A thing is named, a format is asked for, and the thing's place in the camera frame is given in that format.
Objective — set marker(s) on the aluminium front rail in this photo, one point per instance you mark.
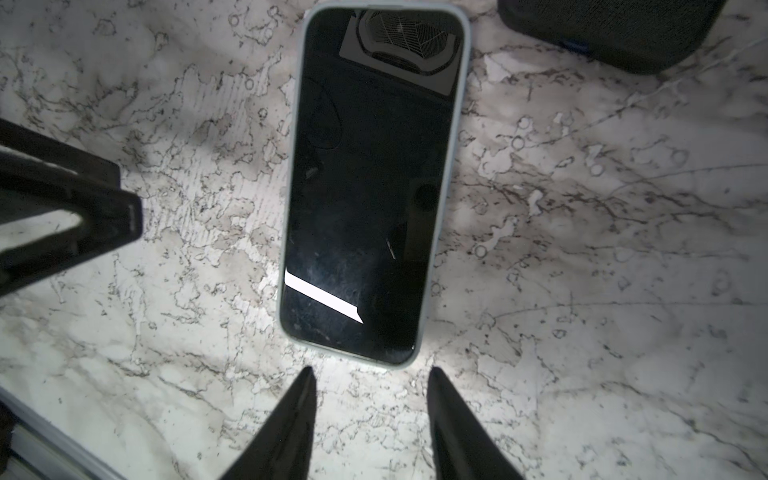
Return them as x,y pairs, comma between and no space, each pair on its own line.
33,448

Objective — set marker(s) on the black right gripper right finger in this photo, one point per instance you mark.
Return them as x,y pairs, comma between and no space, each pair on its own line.
462,449

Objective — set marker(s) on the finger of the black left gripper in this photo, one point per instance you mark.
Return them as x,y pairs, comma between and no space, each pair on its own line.
60,207

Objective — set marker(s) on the light blue phone case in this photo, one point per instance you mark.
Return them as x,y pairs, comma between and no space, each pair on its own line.
288,210

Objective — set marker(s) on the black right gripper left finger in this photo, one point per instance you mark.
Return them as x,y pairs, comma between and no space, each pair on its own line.
282,447

